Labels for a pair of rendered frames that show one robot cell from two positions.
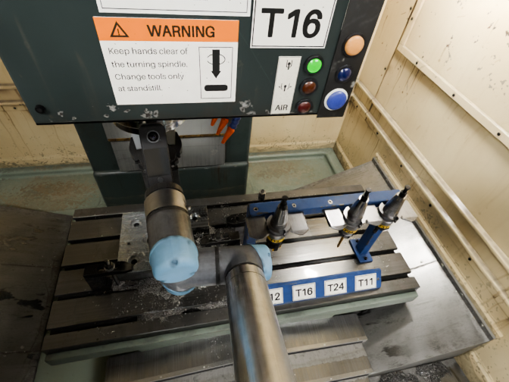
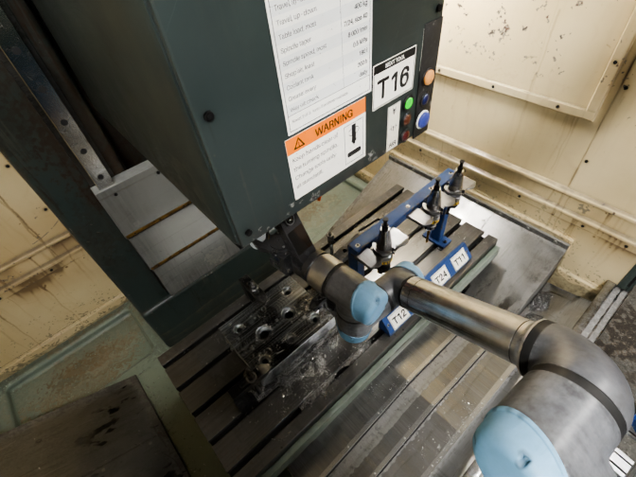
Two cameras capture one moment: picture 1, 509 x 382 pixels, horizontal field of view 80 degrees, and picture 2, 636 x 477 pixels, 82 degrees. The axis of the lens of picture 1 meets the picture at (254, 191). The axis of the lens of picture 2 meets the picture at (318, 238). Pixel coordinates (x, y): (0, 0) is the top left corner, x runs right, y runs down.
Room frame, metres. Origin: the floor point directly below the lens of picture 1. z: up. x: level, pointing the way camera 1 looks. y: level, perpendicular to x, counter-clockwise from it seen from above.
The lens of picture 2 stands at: (-0.09, 0.31, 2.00)
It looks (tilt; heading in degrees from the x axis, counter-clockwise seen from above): 47 degrees down; 341
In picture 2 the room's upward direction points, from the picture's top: 8 degrees counter-clockwise
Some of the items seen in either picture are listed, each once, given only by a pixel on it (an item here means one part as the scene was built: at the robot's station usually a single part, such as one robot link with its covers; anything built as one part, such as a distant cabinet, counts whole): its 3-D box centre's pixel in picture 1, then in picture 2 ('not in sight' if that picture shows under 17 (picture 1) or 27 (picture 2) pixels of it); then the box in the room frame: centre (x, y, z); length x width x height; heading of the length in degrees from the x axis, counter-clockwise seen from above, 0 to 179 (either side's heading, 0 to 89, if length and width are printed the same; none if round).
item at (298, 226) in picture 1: (297, 223); (397, 238); (0.50, -0.13, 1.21); 0.07 x 0.05 x 0.01; 17
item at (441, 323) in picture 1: (335, 253); (413, 255); (0.72, -0.38, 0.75); 0.89 x 0.70 x 0.26; 17
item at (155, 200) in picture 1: (167, 207); (326, 272); (0.34, 0.16, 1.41); 0.08 x 0.05 x 0.08; 113
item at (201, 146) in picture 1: (167, 117); (200, 215); (0.96, 0.37, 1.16); 0.48 x 0.05 x 0.51; 107
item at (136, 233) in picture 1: (167, 240); (277, 326); (0.54, 0.27, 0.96); 0.29 x 0.23 x 0.05; 107
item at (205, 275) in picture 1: (186, 267); (360, 313); (0.28, 0.11, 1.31); 0.11 x 0.08 x 0.11; 103
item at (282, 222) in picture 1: (280, 214); (384, 237); (0.48, -0.07, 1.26); 0.04 x 0.04 x 0.07
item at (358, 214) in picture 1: (359, 206); (434, 197); (0.54, -0.28, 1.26); 0.04 x 0.04 x 0.07
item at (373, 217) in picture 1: (371, 215); (443, 199); (0.56, -0.34, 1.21); 0.07 x 0.05 x 0.01; 17
